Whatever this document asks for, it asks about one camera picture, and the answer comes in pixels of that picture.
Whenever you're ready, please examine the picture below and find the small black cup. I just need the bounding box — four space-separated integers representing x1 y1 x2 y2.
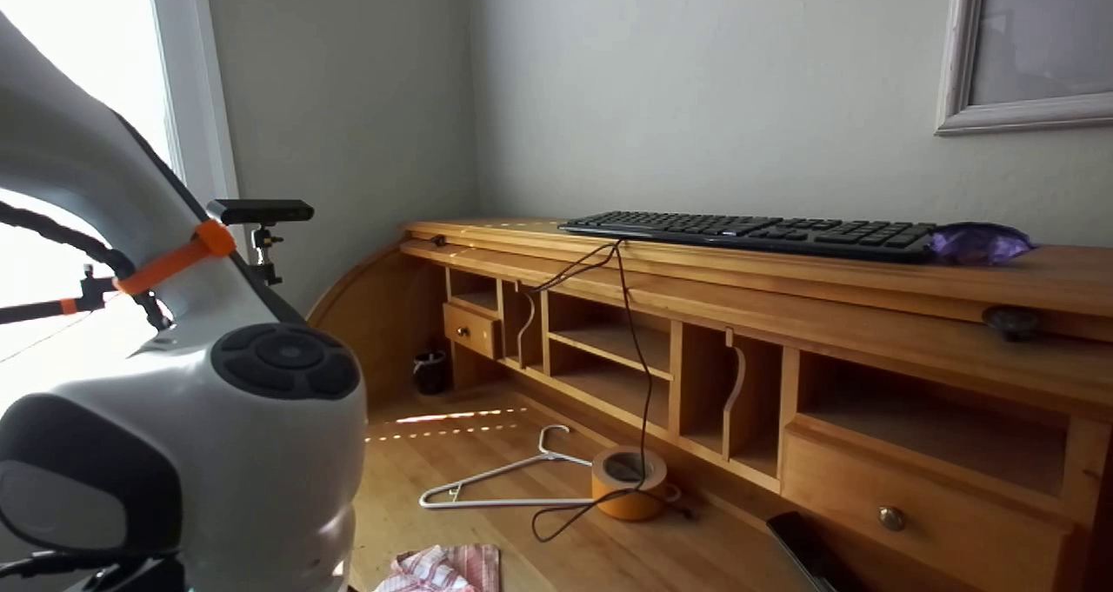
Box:
412 349 450 396

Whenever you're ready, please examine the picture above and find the pink checked cloth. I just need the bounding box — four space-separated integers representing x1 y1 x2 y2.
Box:
373 543 502 592

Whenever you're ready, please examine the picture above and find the black cable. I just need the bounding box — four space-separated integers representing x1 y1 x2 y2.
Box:
530 238 696 543

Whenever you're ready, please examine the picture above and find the black keyboard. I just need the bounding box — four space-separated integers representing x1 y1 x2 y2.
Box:
557 210 941 265

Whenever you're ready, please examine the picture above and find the white clothes hanger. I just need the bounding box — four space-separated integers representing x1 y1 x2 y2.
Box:
418 423 603 511

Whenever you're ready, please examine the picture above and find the black bar clamp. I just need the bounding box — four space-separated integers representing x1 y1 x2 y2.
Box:
0 265 119 327

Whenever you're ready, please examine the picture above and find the orange tape roll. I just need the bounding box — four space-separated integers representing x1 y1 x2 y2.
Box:
590 445 670 522

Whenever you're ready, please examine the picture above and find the flat black device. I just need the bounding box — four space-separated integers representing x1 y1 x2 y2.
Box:
764 510 843 592

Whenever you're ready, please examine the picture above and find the small wooden drawer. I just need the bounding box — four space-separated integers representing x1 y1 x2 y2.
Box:
442 301 503 361

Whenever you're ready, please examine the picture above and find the camera on mount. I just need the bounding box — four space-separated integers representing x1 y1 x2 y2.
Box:
207 198 316 288

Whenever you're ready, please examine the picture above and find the purple plastic bag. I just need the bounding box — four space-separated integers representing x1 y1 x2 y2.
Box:
927 221 1036 268

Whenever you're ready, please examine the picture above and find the large wooden drawer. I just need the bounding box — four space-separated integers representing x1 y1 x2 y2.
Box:
781 425 1076 592

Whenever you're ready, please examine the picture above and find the window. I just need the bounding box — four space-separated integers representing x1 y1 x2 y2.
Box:
0 0 241 360

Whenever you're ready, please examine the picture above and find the white picture frame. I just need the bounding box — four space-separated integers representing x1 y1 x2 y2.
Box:
934 0 1113 136

